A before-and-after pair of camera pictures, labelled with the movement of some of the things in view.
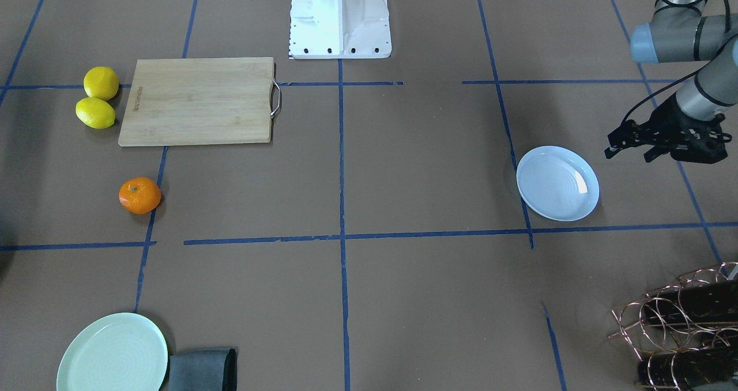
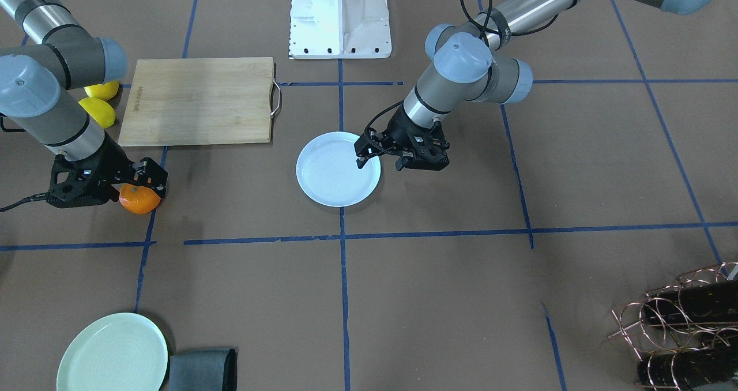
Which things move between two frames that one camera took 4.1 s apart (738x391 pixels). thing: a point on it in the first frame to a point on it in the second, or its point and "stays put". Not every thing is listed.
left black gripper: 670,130 to 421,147
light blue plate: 558,183 to 328,173
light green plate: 117,352 stays put
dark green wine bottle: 708,301 stays put
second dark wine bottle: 685,369 stays put
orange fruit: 139,195 stays put
